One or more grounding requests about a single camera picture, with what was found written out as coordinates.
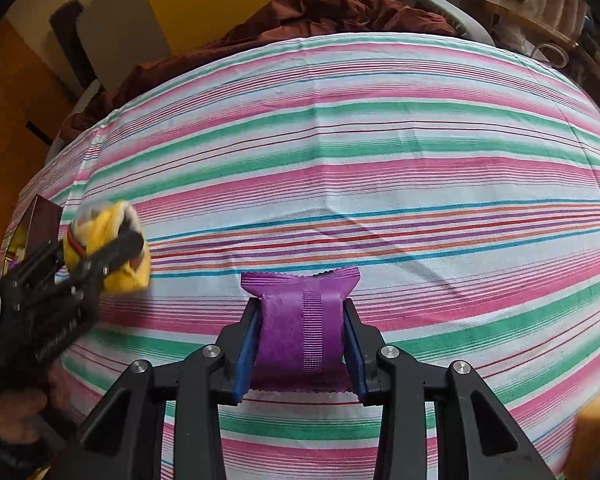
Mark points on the white tube coil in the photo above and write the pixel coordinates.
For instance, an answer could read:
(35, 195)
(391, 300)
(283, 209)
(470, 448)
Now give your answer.
(550, 52)

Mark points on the maroon blanket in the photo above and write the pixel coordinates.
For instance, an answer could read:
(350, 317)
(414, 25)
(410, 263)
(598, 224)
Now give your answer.
(330, 15)

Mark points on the black bed post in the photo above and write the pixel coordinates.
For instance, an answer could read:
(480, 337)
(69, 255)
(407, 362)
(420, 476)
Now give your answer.
(67, 35)

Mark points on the striped bedsheet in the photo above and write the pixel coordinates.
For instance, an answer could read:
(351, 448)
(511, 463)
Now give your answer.
(380, 160)

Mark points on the person's left hand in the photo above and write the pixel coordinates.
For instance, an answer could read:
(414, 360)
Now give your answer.
(15, 410)

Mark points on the purple snack packet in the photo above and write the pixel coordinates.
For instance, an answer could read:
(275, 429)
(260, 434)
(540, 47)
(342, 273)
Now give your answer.
(290, 330)

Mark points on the blue and yellow armchair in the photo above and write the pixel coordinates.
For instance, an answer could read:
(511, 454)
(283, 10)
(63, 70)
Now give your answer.
(200, 0)

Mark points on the wooden wardrobe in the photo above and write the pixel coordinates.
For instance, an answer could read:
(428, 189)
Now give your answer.
(5, 110)

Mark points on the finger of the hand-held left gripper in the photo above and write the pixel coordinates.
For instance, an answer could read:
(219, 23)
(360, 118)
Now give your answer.
(40, 262)
(115, 255)

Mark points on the maroon box with gold interior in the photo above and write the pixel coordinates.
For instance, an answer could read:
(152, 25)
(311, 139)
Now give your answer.
(45, 215)

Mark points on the wooden desk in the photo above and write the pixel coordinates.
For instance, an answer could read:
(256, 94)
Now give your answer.
(530, 16)

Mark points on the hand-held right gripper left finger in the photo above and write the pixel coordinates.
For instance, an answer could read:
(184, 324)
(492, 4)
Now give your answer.
(247, 355)

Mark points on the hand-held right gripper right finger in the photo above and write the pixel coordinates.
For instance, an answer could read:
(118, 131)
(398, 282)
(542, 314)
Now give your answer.
(355, 355)

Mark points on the grey bed side rail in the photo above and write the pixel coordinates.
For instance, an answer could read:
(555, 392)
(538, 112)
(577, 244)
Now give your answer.
(87, 94)
(455, 12)

